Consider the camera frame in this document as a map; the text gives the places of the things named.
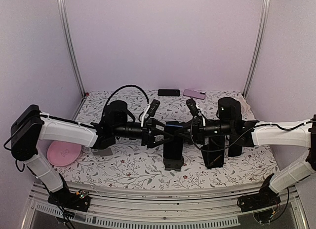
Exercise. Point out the white patterned plate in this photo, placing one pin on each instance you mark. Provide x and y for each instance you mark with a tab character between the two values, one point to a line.
245	108

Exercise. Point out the left aluminium frame post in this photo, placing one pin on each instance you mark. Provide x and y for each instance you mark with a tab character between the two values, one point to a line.
70	47

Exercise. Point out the floral table mat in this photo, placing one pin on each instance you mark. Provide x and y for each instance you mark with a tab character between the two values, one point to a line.
132	166

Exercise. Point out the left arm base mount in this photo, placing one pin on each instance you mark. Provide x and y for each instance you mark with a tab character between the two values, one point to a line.
79	200

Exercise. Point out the aluminium frame post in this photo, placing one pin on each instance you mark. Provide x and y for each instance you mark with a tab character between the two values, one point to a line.
70	47
257	48

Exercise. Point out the right aluminium frame post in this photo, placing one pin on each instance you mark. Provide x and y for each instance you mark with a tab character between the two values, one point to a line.
257	48

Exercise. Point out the pink bowl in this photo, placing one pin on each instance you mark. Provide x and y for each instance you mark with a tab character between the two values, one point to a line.
62	154

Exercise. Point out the front aluminium rail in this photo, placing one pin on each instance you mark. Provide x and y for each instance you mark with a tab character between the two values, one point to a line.
114	208

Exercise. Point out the silver phone stand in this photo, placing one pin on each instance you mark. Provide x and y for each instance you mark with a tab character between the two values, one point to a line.
103	153

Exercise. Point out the black stand wooden base front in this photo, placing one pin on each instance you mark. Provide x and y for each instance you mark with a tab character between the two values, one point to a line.
171	164

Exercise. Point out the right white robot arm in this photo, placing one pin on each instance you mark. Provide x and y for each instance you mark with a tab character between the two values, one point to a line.
253	166

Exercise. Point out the purple phone at back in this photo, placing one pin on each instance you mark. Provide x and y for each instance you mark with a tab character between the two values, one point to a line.
194	94

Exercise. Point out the black phone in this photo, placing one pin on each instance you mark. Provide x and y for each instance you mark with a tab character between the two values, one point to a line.
169	92
234	149
218	141
173	150

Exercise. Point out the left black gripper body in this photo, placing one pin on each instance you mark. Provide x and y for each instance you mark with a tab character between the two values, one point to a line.
121	131

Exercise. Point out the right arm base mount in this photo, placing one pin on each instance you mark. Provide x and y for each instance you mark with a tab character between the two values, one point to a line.
264	198

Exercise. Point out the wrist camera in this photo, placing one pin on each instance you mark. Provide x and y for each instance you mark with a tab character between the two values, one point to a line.
195	110
149	111

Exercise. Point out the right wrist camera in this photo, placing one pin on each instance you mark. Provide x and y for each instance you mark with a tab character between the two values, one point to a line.
195	110

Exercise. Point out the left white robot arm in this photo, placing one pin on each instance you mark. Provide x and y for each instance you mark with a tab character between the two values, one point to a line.
33	128

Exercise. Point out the black phone front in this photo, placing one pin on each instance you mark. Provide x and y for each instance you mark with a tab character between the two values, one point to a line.
218	141

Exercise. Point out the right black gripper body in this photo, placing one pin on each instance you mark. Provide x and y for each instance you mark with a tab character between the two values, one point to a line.
225	128

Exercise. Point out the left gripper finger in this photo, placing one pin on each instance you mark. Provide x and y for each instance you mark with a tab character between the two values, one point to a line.
154	127
158	140

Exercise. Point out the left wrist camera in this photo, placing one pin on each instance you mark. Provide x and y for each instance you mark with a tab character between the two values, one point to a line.
149	111

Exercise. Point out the black folding phone stand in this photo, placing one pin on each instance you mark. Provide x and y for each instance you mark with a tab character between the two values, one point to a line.
206	157

